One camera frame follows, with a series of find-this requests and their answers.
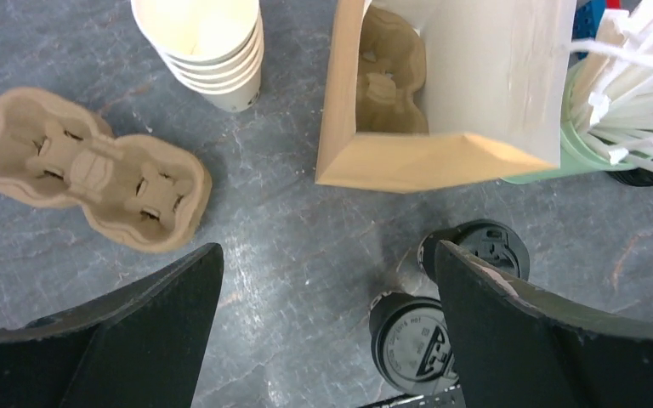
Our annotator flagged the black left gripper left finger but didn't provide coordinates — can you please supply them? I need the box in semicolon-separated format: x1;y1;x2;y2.
0;243;224;407

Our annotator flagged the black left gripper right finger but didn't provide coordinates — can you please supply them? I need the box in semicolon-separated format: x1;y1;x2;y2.
434;241;653;407

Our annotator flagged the black plastic cup lid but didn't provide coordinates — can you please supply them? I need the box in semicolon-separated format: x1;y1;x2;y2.
369;292;459;395
452;219;531;281

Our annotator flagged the brown paper takeout bag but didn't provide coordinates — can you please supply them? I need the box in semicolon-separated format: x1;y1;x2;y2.
315;1;576;193

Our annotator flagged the stack of white paper cups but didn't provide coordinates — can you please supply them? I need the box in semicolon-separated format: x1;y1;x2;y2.
130;0;265;112

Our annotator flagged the pulp cup carrier tray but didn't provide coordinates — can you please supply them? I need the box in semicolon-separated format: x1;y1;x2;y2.
355;6;429;133

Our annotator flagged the green straw holder cup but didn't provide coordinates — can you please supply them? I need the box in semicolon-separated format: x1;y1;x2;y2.
503;61;636;184

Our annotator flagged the stack of black lids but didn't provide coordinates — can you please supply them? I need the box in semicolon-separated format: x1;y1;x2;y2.
606;168;653;187

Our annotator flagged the stack of pulp cup carriers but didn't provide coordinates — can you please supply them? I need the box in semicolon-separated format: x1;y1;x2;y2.
0;87;213;253

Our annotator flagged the bundle of wrapped paper straws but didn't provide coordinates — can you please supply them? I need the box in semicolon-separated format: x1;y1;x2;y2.
568;1;653;173

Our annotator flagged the red and blue small box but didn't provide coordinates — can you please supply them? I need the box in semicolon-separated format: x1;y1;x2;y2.
572;0;622;40

